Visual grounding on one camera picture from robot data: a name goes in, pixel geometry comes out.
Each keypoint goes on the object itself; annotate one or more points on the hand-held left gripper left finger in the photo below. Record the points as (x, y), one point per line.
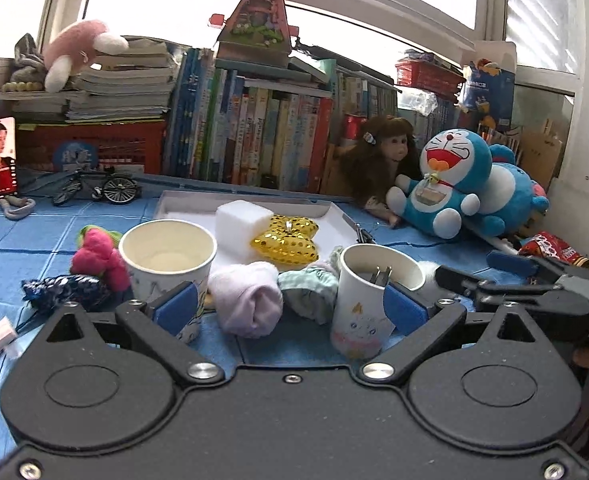
(177, 305)

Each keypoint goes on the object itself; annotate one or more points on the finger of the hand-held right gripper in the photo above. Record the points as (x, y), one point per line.
(474, 285)
(511, 262)

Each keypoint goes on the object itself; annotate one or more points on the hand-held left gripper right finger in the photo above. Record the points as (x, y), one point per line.
(404, 310)

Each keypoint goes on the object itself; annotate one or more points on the pink sock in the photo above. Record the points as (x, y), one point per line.
(244, 300)

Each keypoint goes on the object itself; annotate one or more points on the pink and green plush toy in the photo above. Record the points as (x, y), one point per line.
(99, 255)

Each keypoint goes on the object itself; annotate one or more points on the white shallow tray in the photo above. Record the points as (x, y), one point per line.
(189, 205)

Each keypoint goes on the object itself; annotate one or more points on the dark blue patterned cloth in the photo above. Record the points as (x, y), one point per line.
(64, 290)

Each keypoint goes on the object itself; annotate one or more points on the white plastic rod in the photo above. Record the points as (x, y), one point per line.
(494, 242)

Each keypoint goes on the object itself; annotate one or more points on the scribbled paper cup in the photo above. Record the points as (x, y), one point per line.
(149, 285)

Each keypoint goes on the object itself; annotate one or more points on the red snack packet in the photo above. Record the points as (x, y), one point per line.
(549, 247)

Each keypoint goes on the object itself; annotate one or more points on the black power plug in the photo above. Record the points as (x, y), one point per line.
(382, 275)

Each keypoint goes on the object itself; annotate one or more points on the cat print paper cup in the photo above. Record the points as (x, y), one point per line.
(359, 320)

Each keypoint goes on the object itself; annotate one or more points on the blue plush with pink ear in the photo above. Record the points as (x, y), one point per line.
(514, 190)

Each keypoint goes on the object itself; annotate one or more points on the mint green rolled sock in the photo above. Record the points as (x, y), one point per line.
(307, 292)

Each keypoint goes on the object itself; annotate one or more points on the white sponge block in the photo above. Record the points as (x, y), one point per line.
(239, 225)

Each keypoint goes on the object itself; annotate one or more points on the brown cardboard sheet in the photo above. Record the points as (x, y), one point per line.
(539, 155)

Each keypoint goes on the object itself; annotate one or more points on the yellow sequined bow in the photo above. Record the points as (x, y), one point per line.
(279, 245)

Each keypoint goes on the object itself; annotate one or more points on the blue cat plush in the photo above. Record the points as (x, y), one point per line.
(449, 160)

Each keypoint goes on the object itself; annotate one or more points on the miniature toy bicycle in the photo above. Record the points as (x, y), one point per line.
(119, 190)

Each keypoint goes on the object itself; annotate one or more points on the brown haired doll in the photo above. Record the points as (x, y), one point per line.
(374, 160)

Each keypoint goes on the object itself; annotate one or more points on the blue quilted cloth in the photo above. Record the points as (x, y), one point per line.
(34, 240)

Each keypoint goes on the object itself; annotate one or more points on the red plastic crate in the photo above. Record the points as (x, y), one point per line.
(124, 145)

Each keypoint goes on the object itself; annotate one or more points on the blue printed carton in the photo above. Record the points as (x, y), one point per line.
(494, 90)

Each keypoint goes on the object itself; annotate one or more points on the blue round hand fan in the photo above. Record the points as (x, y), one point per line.
(73, 156)

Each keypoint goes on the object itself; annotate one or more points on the red tin can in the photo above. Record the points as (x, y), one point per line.
(352, 127)

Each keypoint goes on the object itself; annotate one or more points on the row of upright books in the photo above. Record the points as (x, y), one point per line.
(254, 130)

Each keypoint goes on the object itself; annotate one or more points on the red plastic basket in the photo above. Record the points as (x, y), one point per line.
(424, 77)

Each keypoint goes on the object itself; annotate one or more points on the stack of flat books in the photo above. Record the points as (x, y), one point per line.
(119, 95)

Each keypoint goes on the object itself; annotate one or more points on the pink plush rabbit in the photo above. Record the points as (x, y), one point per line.
(74, 45)

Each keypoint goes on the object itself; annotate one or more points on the red plastic clip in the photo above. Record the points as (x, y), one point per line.
(217, 20)

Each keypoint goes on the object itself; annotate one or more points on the grey knitted toy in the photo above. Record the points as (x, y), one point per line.
(24, 60)

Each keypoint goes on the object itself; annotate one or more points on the house shaped tin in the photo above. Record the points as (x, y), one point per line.
(254, 20)

